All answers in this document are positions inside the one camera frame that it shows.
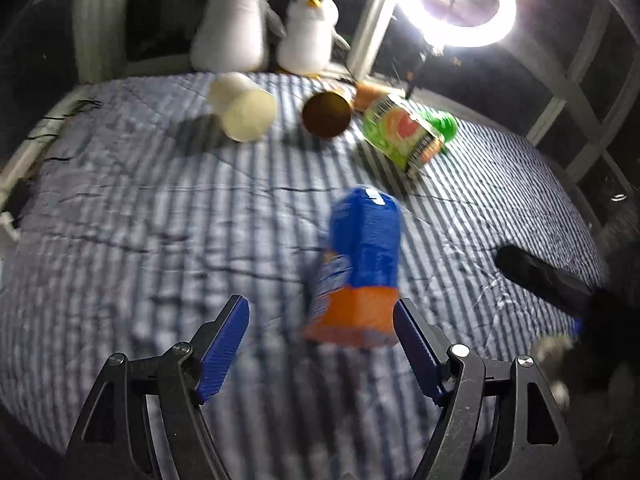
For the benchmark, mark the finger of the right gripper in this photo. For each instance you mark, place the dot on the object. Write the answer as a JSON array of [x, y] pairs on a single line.
[[555, 286]]

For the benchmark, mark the brown paper cup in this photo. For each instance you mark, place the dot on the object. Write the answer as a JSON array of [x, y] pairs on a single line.
[[367, 92], [327, 114]]

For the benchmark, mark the large penguin plush toy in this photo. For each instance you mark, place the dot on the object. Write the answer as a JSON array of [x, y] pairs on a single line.
[[233, 36]]

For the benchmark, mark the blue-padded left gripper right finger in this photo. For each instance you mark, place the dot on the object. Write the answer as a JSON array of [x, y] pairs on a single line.
[[499, 419]]

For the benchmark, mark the small penguin plush toy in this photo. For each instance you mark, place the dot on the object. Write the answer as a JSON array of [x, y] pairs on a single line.
[[310, 35]]

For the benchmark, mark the white paper cup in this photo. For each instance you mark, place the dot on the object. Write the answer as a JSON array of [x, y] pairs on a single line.
[[244, 109]]

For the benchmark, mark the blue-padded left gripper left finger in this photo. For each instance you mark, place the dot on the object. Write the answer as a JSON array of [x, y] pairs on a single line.
[[112, 438]]

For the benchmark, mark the green grapefruit drink bottle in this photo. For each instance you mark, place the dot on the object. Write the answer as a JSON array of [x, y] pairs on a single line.
[[408, 137]]

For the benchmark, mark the blue orange drink bottle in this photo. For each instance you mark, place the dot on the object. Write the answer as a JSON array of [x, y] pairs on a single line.
[[357, 282]]

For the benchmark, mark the ring light on stand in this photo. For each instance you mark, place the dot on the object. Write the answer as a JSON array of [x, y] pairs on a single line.
[[427, 28]]

